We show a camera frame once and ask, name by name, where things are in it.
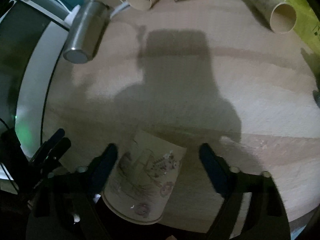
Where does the floral paper cup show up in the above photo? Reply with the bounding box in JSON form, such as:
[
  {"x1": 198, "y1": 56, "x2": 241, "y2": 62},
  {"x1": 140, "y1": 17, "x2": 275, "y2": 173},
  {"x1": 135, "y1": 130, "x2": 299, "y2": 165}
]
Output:
[{"x1": 101, "y1": 131, "x2": 187, "y2": 225}]

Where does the yellow plastic shopping bag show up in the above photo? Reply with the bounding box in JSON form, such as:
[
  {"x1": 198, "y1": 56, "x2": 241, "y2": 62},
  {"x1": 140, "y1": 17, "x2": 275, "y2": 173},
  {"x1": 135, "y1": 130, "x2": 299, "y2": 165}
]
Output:
[{"x1": 284, "y1": 0, "x2": 319, "y2": 56}]

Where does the right lying paper cup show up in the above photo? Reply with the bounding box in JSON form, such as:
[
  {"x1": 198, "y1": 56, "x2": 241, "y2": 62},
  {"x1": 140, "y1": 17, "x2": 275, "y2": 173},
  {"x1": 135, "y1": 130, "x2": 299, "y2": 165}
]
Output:
[{"x1": 250, "y1": 0, "x2": 297, "y2": 34}]

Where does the white desk lamp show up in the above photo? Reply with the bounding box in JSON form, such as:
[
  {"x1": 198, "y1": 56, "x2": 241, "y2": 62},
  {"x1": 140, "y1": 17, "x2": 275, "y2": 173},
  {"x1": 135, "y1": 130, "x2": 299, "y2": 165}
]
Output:
[{"x1": 18, "y1": 0, "x2": 81, "y2": 30}]

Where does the steel thermos tumbler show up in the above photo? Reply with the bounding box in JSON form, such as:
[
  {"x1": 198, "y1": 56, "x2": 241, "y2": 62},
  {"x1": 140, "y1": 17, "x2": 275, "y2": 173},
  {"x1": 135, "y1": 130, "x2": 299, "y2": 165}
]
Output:
[{"x1": 63, "y1": 1, "x2": 109, "y2": 64}]

